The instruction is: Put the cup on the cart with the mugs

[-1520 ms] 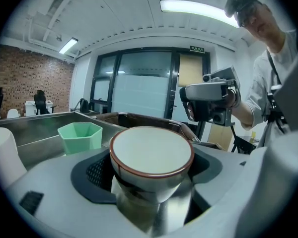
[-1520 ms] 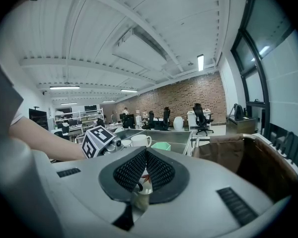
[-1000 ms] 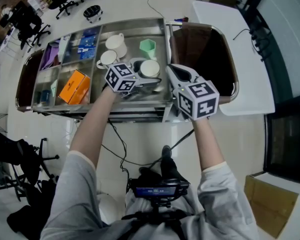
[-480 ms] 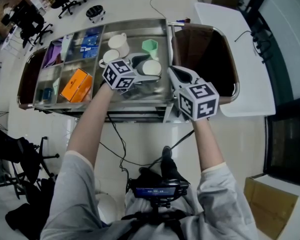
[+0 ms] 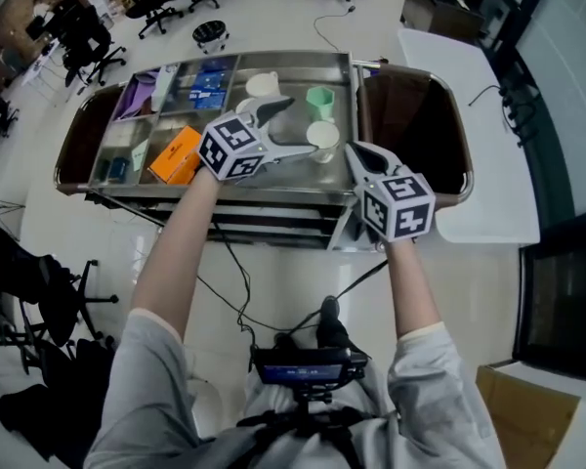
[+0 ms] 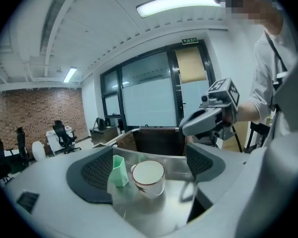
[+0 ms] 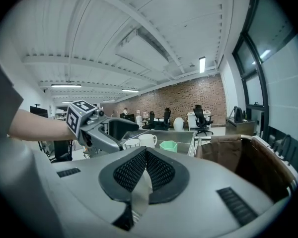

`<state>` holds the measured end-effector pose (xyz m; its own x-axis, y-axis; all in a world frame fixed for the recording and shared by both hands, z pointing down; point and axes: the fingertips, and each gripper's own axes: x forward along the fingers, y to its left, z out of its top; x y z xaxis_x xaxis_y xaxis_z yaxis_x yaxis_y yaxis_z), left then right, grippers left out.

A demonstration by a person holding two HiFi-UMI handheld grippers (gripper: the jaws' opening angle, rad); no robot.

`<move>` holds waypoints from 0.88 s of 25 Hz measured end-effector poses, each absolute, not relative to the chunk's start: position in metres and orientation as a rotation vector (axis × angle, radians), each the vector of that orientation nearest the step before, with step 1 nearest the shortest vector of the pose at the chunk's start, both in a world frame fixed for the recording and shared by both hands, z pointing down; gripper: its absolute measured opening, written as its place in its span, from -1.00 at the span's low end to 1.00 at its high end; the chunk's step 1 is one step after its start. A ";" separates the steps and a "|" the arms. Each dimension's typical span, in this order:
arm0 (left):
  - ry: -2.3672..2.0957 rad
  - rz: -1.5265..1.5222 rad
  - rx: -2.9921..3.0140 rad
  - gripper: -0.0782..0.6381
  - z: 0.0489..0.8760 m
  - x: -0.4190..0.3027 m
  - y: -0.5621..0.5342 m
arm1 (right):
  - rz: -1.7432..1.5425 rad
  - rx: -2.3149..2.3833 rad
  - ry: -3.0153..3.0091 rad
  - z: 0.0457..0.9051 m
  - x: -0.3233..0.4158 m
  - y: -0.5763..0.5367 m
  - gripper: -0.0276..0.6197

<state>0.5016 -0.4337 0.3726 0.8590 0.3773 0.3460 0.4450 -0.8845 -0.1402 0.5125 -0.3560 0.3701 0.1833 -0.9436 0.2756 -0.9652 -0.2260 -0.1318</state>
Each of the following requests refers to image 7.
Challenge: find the white water dispenser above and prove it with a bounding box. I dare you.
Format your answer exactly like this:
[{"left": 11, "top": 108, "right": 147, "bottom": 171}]
[{"left": 136, "top": 109, "right": 143, "bottom": 130}]

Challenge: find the white mug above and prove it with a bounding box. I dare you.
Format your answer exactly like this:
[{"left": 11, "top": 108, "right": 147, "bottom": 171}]
[{"left": 138, "top": 133, "right": 158, "bottom": 148}]

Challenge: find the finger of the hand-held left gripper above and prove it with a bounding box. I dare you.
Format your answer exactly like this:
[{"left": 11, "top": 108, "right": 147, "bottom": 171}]
[
  {"left": 108, "top": 119, "right": 140, "bottom": 141},
  {"left": 89, "top": 127, "right": 124, "bottom": 152}
]

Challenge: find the black cable bundle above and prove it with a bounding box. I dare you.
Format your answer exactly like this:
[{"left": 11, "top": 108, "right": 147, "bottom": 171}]
[{"left": 269, "top": 134, "right": 294, "bottom": 165}]

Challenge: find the dark metal cabinet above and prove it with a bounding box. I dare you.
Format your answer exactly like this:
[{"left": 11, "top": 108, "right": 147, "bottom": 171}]
[{"left": 225, "top": 119, "right": 256, "bottom": 136}]

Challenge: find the black arched device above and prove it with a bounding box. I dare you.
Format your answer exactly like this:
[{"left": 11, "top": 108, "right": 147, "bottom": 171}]
[{"left": 228, "top": 105, "right": 244, "bottom": 122}]

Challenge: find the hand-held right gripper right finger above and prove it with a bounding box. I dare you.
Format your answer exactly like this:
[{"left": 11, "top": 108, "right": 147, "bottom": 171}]
[{"left": 133, "top": 147, "right": 275, "bottom": 238}]

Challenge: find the black monitor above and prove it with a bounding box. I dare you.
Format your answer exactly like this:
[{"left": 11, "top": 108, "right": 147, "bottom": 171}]
[{"left": 29, "top": 104, "right": 49, "bottom": 119}]

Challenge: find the black office chair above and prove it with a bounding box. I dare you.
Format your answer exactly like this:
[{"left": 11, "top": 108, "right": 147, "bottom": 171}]
[
  {"left": 154, "top": 107, "right": 172, "bottom": 131},
  {"left": 38, "top": 139, "right": 74, "bottom": 162},
  {"left": 142, "top": 111, "right": 156, "bottom": 130},
  {"left": 192, "top": 105, "right": 214, "bottom": 136}
]

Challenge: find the small white cup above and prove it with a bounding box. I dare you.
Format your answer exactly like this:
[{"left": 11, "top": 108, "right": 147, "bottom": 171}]
[{"left": 122, "top": 138, "right": 142, "bottom": 151}]

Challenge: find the white desk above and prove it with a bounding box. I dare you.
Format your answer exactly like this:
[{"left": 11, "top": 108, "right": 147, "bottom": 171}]
[{"left": 187, "top": 111, "right": 212, "bottom": 131}]

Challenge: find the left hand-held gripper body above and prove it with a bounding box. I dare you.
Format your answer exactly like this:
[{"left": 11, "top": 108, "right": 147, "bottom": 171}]
[{"left": 66, "top": 100, "right": 110, "bottom": 147}]

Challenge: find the person's grey shirt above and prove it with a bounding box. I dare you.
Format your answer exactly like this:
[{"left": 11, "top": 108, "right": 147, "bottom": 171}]
[{"left": 0, "top": 51, "right": 55, "bottom": 238}]

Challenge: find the black window frame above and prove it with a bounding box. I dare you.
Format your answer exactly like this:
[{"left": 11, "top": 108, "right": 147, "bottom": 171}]
[{"left": 232, "top": 0, "right": 298, "bottom": 138}]

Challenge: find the white rounded bin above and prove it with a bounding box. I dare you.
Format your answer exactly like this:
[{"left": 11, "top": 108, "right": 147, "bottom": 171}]
[{"left": 173, "top": 117, "right": 184, "bottom": 131}]

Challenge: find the green hexagonal cup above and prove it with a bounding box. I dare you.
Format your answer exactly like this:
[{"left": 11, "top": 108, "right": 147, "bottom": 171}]
[{"left": 159, "top": 140, "right": 178, "bottom": 153}]

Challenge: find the person's left forearm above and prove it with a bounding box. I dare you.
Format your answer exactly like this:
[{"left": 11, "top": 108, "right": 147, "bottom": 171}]
[{"left": 7, "top": 109, "right": 79, "bottom": 141}]

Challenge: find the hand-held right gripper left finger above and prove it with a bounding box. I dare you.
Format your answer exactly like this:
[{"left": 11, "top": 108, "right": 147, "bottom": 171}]
[{"left": 49, "top": 146, "right": 148, "bottom": 238}]

